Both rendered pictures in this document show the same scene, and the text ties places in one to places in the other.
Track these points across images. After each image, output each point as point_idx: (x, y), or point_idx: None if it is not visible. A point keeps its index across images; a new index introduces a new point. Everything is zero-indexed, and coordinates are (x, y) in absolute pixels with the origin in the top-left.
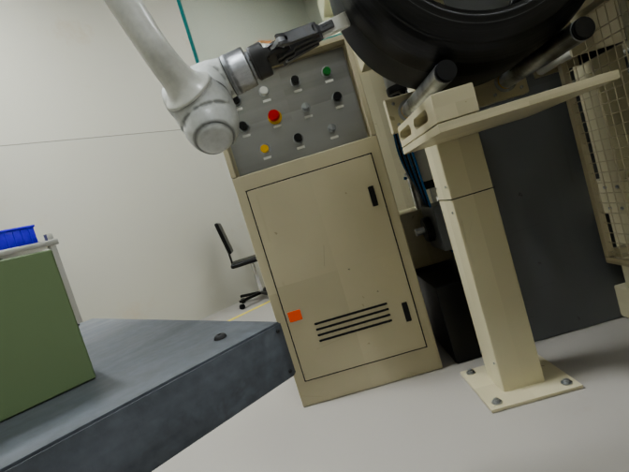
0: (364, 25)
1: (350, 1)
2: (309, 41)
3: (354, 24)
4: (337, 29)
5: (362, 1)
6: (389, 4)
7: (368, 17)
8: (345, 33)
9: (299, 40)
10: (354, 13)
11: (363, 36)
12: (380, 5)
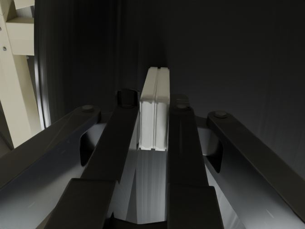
0: (90, 15)
1: (76, 87)
2: (126, 130)
3: (145, 55)
4: (145, 79)
5: (52, 56)
6: (34, 3)
7: (59, 17)
8: (263, 92)
9: (35, 153)
10: (91, 61)
11: (152, 10)
12: (40, 17)
